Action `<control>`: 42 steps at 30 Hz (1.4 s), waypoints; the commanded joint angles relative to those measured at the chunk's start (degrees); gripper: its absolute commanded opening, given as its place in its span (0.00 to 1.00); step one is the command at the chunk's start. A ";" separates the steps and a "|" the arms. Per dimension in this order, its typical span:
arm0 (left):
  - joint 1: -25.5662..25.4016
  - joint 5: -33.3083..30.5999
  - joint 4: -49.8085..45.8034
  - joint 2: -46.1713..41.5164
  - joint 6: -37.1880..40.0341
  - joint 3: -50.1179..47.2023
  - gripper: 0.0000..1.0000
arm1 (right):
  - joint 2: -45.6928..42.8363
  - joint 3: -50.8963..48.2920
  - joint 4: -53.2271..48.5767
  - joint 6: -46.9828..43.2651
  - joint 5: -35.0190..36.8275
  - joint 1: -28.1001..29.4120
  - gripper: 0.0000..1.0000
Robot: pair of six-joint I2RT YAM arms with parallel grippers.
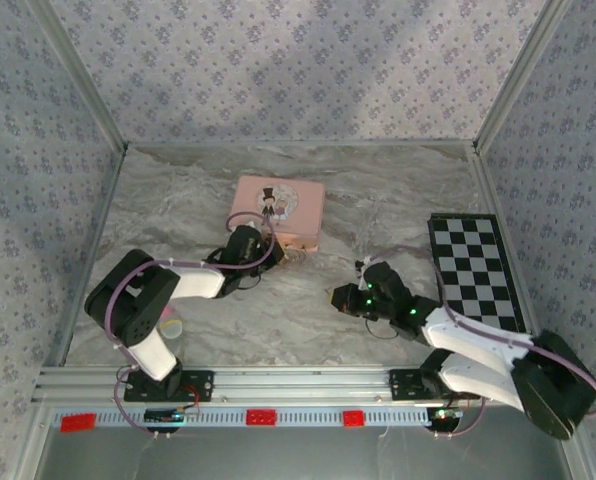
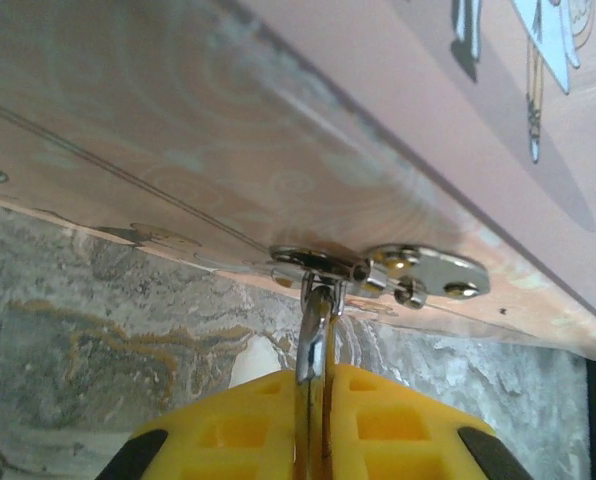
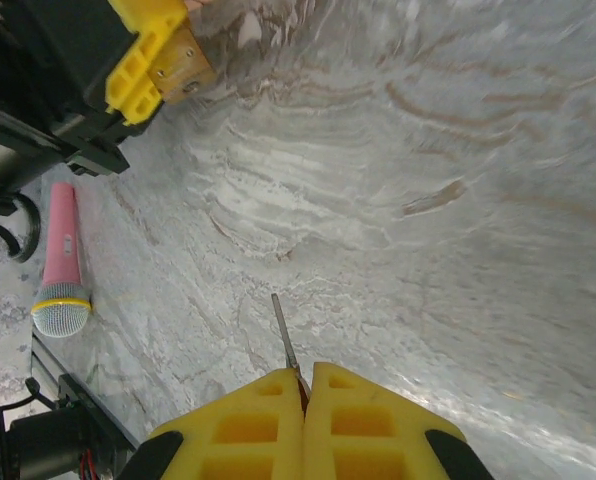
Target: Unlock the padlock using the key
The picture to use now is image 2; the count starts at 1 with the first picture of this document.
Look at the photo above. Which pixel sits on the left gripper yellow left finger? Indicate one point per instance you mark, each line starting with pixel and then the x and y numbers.
pixel 238 435

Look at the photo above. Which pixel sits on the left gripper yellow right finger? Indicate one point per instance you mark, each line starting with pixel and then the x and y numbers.
pixel 393 425

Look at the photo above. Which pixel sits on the pink tin box with couple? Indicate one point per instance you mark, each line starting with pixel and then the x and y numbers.
pixel 288 130

